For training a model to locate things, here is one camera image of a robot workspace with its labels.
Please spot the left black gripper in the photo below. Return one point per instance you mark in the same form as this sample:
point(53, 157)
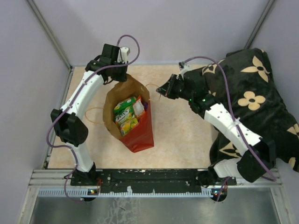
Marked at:
point(123, 77)

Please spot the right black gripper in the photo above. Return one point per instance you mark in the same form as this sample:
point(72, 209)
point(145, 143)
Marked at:
point(167, 89)

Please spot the red brown paper bag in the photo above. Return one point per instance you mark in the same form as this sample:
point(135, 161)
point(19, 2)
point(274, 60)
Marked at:
point(141, 136)

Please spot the black floral pillow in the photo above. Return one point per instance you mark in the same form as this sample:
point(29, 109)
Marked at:
point(244, 80)

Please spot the green yellow snack bag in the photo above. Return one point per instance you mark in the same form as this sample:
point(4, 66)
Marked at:
point(124, 116)

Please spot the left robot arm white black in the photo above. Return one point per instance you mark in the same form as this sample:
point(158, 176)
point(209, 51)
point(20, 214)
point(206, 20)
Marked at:
point(67, 121)

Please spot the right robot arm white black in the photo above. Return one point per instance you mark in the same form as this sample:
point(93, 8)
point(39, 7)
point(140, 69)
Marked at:
point(257, 155)

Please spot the orange white snack packet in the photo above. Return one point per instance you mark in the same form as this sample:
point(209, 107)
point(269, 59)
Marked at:
point(139, 108)

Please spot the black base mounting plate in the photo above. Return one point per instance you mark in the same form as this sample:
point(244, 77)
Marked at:
point(147, 180)

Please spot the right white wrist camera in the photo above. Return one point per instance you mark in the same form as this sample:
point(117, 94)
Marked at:
point(184, 67)

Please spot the white toothed cable rail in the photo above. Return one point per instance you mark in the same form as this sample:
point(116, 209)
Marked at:
point(90, 193)

